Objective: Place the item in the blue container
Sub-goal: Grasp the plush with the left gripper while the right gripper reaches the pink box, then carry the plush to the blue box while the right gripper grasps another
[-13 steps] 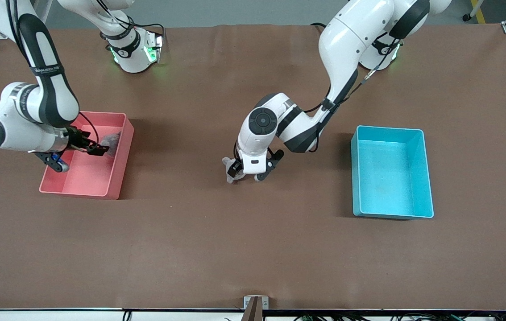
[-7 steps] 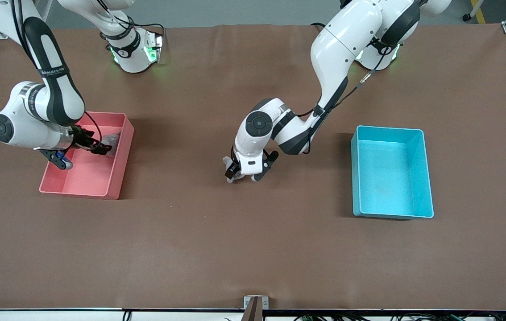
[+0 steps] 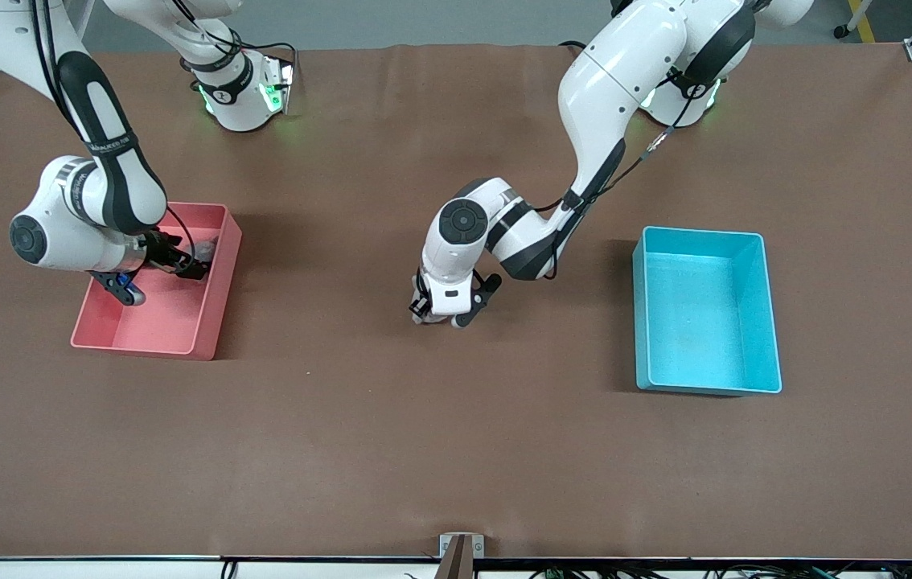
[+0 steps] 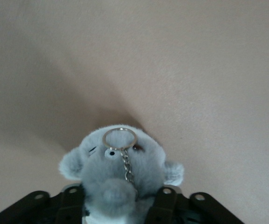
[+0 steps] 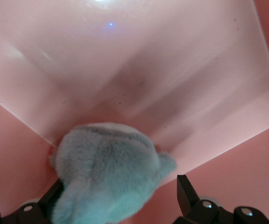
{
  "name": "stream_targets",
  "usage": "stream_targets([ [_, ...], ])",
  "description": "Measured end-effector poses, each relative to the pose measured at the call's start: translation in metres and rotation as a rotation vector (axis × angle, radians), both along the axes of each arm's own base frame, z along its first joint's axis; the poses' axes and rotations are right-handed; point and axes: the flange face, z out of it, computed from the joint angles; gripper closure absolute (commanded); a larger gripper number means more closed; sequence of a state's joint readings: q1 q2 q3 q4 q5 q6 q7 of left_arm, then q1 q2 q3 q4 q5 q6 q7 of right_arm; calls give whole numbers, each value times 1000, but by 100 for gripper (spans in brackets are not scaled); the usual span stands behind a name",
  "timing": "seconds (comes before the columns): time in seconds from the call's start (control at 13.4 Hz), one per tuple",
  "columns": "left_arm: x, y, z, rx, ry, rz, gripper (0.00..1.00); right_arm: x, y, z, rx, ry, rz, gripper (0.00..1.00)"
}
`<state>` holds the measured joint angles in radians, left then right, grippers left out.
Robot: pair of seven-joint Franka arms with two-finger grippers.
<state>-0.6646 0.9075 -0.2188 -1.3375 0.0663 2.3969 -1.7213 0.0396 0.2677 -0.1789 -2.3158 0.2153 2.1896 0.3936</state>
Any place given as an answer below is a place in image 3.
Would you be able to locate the black right arm base cable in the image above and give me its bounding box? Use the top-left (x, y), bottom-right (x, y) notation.
top-left (166, 0), bottom-right (298, 69)

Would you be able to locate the grey caster leg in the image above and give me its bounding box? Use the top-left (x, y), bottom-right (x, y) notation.
top-left (832, 0), bottom-right (879, 39)

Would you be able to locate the grey metal bracket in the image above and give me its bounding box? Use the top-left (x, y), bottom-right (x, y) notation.
top-left (439, 532), bottom-right (485, 560)

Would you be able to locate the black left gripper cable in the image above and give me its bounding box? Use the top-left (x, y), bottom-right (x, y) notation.
top-left (540, 68), bottom-right (714, 282)

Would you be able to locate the brown table cover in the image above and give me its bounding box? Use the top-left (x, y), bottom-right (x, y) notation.
top-left (0, 42), bottom-right (912, 561)

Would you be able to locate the right arm base connector plate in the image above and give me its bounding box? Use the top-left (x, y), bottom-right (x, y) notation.
top-left (259, 55), bottom-right (297, 115)

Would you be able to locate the grey plush toy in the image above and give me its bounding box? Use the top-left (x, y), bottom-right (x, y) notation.
top-left (183, 233), bottom-right (220, 278)

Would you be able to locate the blue plastic box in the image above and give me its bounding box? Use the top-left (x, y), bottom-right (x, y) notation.
top-left (631, 225), bottom-right (783, 396)

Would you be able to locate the pink plastic box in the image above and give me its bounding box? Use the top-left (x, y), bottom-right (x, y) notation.
top-left (70, 201), bottom-right (244, 361)

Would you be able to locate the black table edge trim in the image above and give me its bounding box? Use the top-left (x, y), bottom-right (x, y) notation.
top-left (0, 555), bottom-right (912, 565)

